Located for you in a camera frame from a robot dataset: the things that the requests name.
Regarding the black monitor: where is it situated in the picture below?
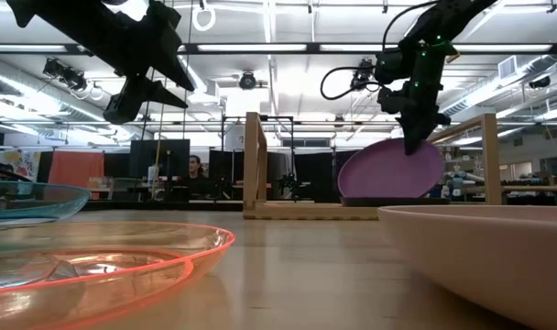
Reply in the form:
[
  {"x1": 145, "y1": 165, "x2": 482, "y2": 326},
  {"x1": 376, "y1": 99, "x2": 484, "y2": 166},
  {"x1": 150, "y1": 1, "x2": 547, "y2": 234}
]
[{"x1": 129, "y1": 138, "x2": 191, "y2": 179}]

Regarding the purple plate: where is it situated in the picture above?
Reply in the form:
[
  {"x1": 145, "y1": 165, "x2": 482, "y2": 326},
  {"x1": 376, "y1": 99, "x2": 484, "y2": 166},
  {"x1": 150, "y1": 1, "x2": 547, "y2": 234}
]
[
  {"x1": 339, "y1": 196, "x2": 452, "y2": 208},
  {"x1": 336, "y1": 137, "x2": 445, "y2": 200}
]

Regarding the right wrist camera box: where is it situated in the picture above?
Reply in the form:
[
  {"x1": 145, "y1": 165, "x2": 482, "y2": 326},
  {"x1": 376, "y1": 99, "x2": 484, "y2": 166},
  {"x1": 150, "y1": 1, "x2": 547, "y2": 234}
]
[{"x1": 374, "y1": 48, "x2": 404, "y2": 86}]

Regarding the black round ceiling fixture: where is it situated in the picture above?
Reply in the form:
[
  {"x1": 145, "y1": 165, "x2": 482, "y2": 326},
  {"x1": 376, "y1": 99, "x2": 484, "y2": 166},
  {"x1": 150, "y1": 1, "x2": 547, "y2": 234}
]
[{"x1": 238, "y1": 70, "x2": 258, "y2": 92}]

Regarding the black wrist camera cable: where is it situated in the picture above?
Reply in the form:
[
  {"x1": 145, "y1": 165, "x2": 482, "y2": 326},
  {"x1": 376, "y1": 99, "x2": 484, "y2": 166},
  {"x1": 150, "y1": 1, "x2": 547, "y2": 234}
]
[{"x1": 319, "y1": 65, "x2": 381, "y2": 102}]

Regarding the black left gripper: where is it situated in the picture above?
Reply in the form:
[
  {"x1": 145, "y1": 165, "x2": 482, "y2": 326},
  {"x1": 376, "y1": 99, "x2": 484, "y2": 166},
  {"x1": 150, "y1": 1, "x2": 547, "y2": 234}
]
[{"x1": 5, "y1": 0, "x2": 196, "y2": 124}]

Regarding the person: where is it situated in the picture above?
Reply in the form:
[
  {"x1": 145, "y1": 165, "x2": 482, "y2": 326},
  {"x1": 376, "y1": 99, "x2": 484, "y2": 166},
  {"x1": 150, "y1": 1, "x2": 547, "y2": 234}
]
[{"x1": 180, "y1": 154, "x2": 213, "y2": 196}]

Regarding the white hanging ring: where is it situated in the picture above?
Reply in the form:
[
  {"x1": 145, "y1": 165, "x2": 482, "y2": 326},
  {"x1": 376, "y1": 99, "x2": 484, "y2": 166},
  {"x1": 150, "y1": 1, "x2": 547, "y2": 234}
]
[{"x1": 191, "y1": 4, "x2": 217, "y2": 33}]

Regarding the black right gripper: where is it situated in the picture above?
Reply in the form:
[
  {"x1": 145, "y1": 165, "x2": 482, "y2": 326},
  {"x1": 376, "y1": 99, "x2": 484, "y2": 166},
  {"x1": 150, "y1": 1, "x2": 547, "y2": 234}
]
[{"x1": 377, "y1": 38, "x2": 458, "y2": 155}]

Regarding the black overhead crossbar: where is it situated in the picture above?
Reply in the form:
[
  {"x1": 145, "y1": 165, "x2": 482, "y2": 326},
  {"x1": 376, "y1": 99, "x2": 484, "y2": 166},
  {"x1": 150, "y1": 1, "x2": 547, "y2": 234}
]
[{"x1": 0, "y1": 42, "x2": 557, "y2": 55}]

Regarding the black ceiling spotlight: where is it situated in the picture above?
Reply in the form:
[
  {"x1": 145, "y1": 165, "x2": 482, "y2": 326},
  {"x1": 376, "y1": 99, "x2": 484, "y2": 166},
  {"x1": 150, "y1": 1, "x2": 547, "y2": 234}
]
[
  {"x1": 41, "y1": 57, "x2": 88, "y2": 93},
  {"x1": 529, "y1": 74, "x2": 552, "y2": 90}
]

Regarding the blue transparent plastic plate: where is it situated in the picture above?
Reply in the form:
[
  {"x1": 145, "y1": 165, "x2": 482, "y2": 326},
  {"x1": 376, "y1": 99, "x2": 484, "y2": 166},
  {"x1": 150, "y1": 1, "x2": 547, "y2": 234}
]
[{"x1": 0, "y1": 179, "x2": 93, "y2": 232}]

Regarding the wooden plate shelf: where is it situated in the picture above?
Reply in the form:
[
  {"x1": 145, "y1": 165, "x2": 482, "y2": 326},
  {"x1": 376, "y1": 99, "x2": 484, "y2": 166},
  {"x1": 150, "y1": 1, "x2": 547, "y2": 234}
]
[{"x1": 242, "y1": 111, "x2": 502, "y2": 222}]

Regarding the black overhead camera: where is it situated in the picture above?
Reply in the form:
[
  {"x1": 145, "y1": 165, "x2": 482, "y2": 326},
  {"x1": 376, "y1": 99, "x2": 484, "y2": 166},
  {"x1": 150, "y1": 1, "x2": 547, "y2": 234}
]
[{"x1": 349, "y1": 58, "x2": 382, "y2": 94}]

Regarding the orange red partition panel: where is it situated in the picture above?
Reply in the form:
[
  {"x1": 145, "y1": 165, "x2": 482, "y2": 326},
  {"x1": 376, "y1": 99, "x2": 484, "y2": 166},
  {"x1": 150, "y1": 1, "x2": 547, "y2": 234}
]
[{"x1": 48, "y1": 149, "x2": 105, "y2": 187}]

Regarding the pink plate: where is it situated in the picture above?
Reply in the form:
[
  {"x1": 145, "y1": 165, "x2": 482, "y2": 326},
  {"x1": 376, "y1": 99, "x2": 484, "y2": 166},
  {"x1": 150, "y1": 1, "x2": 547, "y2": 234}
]
[{"x1": 377, "y1": 204, "x2": 557, "y2": 330}]

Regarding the colourful poster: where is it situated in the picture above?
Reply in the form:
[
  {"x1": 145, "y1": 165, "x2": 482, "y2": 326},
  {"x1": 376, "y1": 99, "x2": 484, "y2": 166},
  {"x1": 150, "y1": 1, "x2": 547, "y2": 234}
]
[{"x1": 0, "y1": 149, "x2": 42, "y2": 180}]

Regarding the orange transparent plastic plate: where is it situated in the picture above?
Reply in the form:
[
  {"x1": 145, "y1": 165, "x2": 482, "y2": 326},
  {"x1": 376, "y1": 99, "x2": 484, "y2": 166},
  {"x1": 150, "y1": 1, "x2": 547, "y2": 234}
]
[{"x1": 0, "y1": 221, "x2": 236, "y2": 330}]

